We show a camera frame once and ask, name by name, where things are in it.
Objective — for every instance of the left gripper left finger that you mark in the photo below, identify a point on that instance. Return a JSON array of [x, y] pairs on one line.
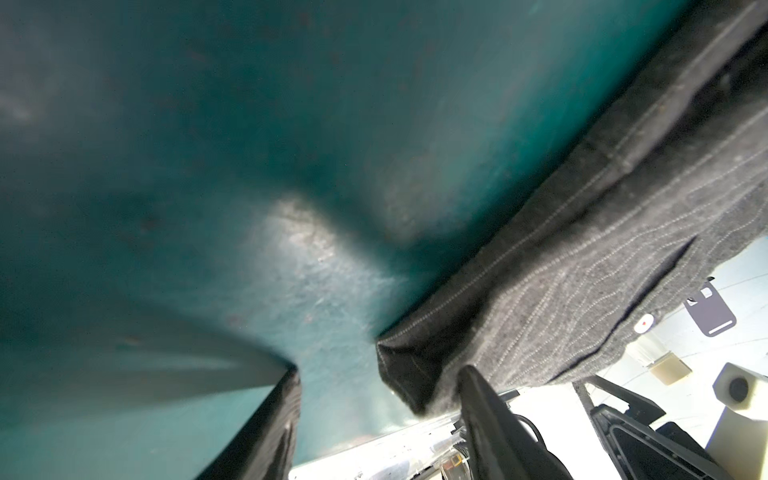
[[264, 447]]

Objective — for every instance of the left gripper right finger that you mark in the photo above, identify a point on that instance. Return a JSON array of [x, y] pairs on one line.
[[499, 445]]

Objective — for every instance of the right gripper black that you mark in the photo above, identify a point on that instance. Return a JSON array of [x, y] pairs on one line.
[[637, 450]]

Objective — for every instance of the grey pinstriped long sleeve shirt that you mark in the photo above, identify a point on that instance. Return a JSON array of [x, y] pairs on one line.
[[667, 184]]

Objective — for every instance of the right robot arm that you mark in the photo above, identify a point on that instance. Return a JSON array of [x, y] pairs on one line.
[[737, 448]]

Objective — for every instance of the dark purple plastic object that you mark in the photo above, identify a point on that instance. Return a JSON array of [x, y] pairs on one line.
[[709, 311]]

